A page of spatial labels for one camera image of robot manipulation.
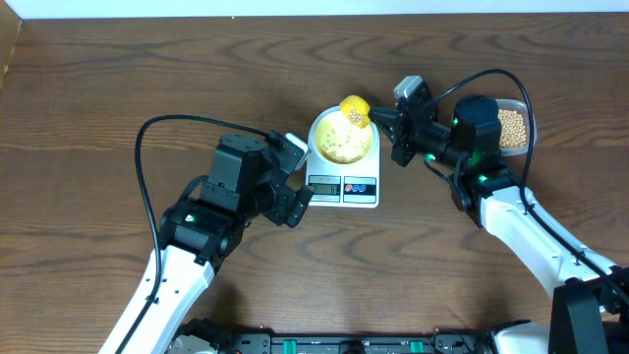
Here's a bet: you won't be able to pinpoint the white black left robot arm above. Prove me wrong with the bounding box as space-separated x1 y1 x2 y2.
101 131 314 353

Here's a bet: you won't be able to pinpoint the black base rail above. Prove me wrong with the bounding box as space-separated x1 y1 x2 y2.
166 319 494 354

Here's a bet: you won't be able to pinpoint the cardboard side panel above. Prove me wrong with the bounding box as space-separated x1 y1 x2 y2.
0 0 23 88

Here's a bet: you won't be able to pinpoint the yellow measuring scoop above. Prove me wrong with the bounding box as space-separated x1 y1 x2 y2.
339 95 371 129

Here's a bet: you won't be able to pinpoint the white digital kitchen scale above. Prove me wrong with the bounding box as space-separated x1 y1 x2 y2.
306 106 380 208

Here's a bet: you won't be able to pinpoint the soybeans in yellow bowl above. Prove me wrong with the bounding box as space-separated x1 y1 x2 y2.
319 128 370 164

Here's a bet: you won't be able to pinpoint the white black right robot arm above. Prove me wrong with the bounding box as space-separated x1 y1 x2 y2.
369 95 628 353

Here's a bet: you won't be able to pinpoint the clear plastic container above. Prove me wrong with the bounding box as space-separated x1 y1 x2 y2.
496 99 537 156

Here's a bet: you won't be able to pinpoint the pile of soybeans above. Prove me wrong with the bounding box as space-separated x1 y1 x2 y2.
497 109 527 148

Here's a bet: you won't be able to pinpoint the yellow plastic bowl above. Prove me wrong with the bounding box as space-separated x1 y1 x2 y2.
314 110 373 164

